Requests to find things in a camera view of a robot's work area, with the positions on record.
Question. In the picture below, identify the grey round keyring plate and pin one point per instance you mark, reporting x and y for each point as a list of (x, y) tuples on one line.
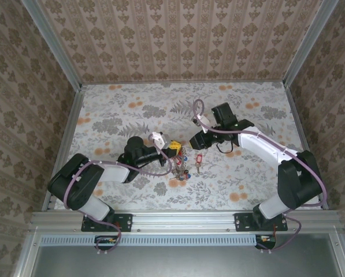
[(181, 164)]

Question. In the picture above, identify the red framed key tag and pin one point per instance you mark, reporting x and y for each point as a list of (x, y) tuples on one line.
[(198, 159), (187, 173)]

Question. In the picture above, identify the small silver key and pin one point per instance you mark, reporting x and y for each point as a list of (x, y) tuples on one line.
[(198, 168)]

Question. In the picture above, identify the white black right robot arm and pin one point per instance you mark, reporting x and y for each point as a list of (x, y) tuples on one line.
[(261, 144)]

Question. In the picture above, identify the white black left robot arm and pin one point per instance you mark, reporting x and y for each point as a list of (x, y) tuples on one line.
[(111, 173)]

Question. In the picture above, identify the black wiring connector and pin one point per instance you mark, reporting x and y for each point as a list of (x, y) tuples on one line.
[(266, 241), (105, 241)]

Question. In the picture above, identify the grey metal sheet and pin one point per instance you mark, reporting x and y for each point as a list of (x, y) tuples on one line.
[(189, 262)]

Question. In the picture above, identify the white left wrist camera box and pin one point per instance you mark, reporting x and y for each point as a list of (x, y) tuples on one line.
[(160, 138)]

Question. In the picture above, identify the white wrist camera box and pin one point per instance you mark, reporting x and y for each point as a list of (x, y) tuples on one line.
[(204, 119), (160, 138)]

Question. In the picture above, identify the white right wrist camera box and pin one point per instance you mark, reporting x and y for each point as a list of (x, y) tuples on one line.
[(204, 119)]

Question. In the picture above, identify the aluminium table end rail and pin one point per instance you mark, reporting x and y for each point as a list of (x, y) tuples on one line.
[(160, 83)]

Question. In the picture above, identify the aluminium table side rail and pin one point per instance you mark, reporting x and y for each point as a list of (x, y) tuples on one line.
[(298, 121), (71, 121)]

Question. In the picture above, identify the aluminium frame post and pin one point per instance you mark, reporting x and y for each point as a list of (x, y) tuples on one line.
[(311, 40), (51, 37)]

